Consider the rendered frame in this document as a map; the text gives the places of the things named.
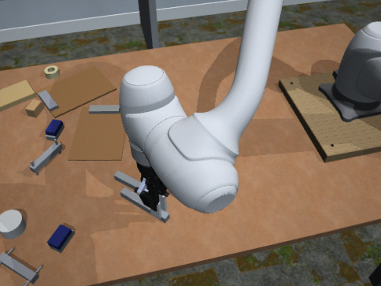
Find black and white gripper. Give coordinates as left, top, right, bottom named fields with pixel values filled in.
left=134, top=162, right=169, bottom=219

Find grey cylinder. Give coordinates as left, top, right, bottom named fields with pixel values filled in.
left=0, top=210, right=26, bottom=240

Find beige tape roll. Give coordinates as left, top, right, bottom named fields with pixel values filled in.
left=44, top=65, right=60, bottom=80

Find dark blue rectangular block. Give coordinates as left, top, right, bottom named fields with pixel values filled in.
left=47, top=225, right=75, bottom=253
left=45, top=119, right=65, bottom=141

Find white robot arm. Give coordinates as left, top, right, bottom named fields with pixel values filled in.
left=119, top=0, right=381, bottom=214

